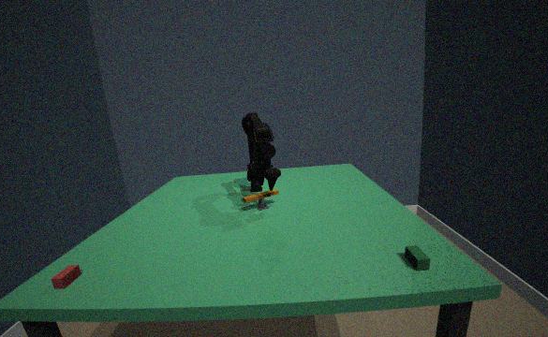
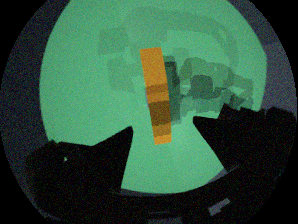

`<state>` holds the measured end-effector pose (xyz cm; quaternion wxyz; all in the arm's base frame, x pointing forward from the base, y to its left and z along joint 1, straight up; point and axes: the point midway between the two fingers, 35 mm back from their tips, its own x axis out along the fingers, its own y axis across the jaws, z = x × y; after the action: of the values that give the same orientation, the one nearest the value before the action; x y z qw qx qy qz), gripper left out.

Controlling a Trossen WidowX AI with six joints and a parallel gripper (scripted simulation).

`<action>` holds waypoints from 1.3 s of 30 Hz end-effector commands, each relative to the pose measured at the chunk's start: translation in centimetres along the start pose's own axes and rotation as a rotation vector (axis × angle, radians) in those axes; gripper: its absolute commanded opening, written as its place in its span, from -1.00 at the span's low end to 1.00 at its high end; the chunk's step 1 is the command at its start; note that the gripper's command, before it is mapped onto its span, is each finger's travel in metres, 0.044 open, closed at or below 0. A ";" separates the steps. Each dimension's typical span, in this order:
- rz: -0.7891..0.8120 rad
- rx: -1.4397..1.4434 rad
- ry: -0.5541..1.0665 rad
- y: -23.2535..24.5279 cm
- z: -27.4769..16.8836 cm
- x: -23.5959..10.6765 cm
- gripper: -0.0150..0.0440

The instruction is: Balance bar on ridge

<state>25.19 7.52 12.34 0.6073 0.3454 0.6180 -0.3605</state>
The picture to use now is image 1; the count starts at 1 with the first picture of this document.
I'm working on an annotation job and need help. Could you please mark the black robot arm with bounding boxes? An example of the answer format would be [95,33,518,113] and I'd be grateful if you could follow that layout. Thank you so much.
[242,112,275,192]

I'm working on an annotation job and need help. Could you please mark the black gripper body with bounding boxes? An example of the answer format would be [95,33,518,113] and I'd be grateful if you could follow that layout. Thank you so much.
[256,155,281,178]

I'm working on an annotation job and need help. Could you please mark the orange bar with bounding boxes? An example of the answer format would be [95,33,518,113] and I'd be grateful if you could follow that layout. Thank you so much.
[243,189,279,203]

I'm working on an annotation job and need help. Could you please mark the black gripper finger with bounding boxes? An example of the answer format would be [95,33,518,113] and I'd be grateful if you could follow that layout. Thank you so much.
[264,176,279,191]
[254,170,265,185]

